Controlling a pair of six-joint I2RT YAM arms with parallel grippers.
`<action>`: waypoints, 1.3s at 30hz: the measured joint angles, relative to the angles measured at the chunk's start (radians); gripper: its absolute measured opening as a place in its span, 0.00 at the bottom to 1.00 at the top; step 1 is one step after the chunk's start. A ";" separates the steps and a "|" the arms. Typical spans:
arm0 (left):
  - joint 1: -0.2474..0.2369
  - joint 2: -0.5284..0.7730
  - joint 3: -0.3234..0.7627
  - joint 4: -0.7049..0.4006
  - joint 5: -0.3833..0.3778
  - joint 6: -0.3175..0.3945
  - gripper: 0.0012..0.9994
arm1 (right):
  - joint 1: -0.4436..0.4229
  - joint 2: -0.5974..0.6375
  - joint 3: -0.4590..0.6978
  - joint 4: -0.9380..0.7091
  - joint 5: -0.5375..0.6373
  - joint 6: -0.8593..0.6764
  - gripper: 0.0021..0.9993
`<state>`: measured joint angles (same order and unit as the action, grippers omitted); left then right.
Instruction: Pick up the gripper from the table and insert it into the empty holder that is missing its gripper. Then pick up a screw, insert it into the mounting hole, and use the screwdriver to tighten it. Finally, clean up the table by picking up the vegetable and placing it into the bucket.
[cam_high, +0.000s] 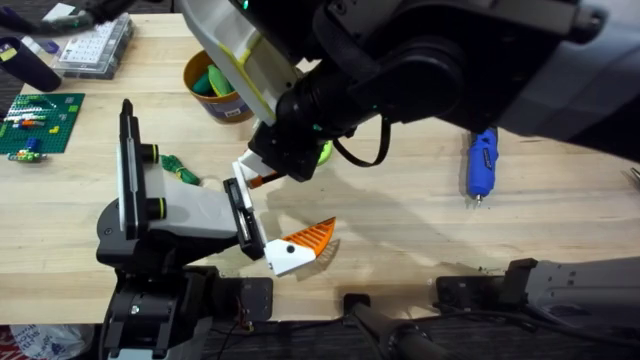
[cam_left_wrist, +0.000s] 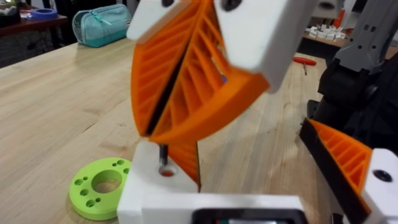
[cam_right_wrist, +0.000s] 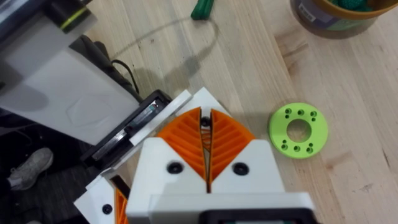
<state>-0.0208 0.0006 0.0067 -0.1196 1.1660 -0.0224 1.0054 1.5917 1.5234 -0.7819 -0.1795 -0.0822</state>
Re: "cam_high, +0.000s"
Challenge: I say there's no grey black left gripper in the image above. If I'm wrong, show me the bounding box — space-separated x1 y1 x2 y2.
144 148 337 278

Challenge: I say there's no green toy vegetable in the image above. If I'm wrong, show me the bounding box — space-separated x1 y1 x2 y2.
159 153 202 187

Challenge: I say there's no blue electric screwdriver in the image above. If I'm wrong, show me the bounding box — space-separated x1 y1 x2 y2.
465 127 500 207

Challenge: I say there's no brown tub with toys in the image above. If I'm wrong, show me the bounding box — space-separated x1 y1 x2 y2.
182 48 255 125

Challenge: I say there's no left wrist black upright plate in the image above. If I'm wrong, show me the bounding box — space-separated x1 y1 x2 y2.
116 98 147 241

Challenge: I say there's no right wrist pale upright plate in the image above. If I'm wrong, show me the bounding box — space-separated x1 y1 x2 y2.
174 0 301 127

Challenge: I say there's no black stand pole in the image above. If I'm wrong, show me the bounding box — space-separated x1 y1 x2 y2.
343 293 451 360

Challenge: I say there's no green board with blocks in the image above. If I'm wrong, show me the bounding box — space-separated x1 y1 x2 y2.
0 92 86 156

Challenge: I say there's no clear plastic parts box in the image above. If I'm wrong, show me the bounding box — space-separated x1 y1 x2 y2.
51 12 135 81

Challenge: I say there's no small colourful block assembly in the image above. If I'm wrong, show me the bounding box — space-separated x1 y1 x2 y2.
6 148 49 164

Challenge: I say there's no dark purple cylinder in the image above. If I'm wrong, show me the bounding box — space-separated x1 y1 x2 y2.
0 35 64 94

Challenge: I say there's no white plastic bag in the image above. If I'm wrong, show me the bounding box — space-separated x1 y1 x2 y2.
0 323 96 360

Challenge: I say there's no black mounting rail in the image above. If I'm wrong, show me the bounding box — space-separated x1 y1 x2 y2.
199 274 640 360

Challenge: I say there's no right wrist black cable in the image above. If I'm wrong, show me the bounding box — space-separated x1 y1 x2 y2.
332 113 393 169

